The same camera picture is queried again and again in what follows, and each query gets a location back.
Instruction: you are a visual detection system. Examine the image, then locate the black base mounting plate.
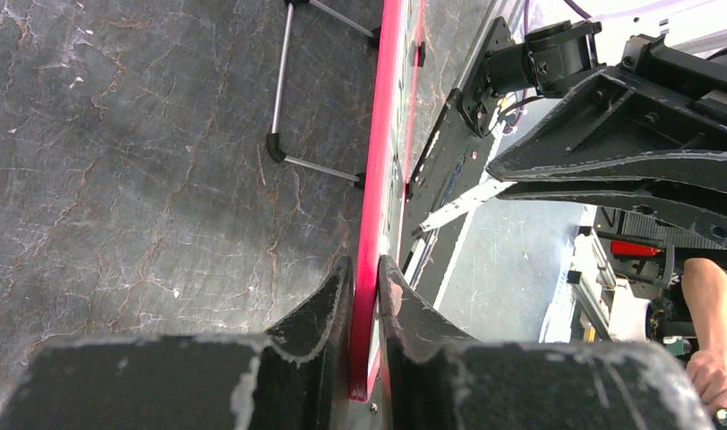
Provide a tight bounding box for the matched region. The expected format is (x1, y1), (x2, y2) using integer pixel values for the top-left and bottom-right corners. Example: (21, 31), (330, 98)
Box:
(398, 16), (519, 306)

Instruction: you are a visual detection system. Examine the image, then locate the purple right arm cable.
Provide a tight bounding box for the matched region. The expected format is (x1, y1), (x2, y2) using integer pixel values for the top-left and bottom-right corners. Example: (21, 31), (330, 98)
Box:
(500, 0), (596, 134)

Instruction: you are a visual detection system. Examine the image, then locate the silver whiteboard wire stand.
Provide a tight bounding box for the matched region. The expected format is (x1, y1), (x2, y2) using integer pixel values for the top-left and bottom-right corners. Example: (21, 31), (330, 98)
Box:
(265, 1), (382, 189)

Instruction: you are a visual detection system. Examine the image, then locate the person in white shirt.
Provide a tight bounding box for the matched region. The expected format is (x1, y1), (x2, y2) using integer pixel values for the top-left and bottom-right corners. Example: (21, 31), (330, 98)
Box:
(680, 258), (727, 415)

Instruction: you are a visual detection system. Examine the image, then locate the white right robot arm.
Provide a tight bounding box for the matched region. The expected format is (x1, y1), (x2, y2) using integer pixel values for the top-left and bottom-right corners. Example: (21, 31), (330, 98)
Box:
(468, 21), (727, 248)

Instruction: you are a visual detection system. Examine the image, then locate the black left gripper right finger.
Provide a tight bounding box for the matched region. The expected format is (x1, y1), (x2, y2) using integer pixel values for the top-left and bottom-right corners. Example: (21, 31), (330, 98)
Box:
(378, 256), (713, 429)

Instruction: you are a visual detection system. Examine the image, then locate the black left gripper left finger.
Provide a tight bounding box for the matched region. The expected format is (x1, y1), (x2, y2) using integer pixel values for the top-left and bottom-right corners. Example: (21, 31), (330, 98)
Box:
(0, 257), (354, 429)

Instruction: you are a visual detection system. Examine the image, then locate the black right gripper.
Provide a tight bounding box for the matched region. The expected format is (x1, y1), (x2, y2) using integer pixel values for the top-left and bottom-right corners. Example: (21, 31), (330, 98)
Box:
(487, 34), (727, 249)

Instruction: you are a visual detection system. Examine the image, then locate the pink framed whiteboard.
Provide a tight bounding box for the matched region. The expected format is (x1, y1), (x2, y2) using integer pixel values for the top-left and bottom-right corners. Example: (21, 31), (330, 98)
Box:
(348, 1), (425, 402)

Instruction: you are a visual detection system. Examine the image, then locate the black white whiteboard marker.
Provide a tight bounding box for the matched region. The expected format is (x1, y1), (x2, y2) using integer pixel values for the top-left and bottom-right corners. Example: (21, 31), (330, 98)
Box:
(412, 178), (516, 237)

